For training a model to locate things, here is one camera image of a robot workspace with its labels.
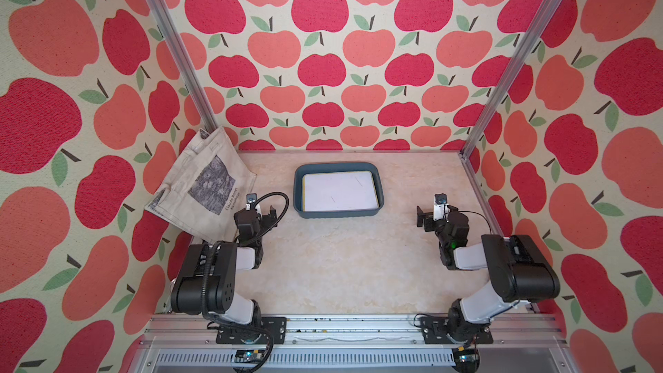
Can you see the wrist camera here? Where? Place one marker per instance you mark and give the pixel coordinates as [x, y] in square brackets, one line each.
[440, 207]
[252, 202]

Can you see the beige printed tote bag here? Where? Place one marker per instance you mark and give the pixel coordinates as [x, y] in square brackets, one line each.
[207, 184]

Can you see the dark teal storage box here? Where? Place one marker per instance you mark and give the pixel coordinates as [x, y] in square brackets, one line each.
[330, 167]

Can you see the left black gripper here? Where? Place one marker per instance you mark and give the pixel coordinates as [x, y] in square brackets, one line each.
[268, 221]

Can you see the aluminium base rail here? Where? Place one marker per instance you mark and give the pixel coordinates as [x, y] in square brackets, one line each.
[355, 343]

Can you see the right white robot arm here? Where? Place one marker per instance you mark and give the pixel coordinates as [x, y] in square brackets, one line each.
[518, 271]

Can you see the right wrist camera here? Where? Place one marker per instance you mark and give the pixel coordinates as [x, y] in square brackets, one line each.
[440, 207]

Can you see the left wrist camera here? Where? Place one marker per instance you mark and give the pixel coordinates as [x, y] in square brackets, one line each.
[252, 202]

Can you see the left aluminium frame post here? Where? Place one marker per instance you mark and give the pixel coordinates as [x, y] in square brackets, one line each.
[184, 63]

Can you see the right aluminium frame post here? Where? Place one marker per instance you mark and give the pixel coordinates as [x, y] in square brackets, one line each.
[530, 39]

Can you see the aluminium frame post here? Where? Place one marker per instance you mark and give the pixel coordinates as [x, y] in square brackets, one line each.
[530, 39]
[184, 63]

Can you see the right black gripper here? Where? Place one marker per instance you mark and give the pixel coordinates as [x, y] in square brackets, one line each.
[428, 218]

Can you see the yellow framed whiteboard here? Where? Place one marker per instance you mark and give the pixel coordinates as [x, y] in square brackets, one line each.
[339, 192]

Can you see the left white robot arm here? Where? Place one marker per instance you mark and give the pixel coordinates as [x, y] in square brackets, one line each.
[205, 284]

